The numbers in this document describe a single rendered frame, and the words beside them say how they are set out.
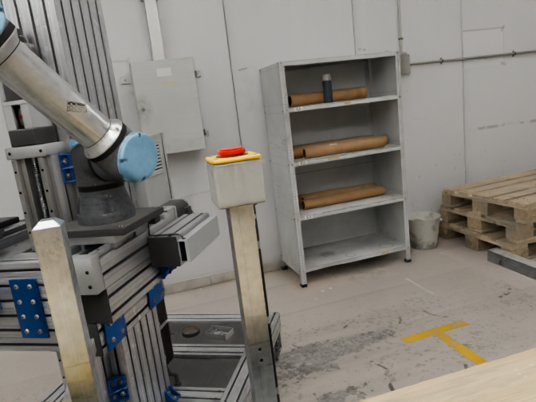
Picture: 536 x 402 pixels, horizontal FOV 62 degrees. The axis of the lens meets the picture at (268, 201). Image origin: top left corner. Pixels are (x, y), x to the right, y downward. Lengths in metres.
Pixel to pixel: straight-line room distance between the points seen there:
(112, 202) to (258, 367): 0.65
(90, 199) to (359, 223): 2.88
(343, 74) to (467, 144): 1.35
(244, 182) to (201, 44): 2.77
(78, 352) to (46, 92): 0.54
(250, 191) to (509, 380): 0.42
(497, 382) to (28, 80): 0.95
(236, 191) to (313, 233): 3.05
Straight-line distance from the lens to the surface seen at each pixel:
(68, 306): 0.68
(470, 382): 0.69
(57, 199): 1.44
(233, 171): 0.63
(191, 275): 3.49
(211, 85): 3.34
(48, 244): 0.66
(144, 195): 1.66
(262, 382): 0.77
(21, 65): 1.02
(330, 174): 3.63
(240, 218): 0.66
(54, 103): 1.04
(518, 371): 0.73
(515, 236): 3.58
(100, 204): 1.22
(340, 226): 3.75
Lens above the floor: 1.29
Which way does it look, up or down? 12 degrees down
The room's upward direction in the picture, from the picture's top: 7 degrees counter-clockwise
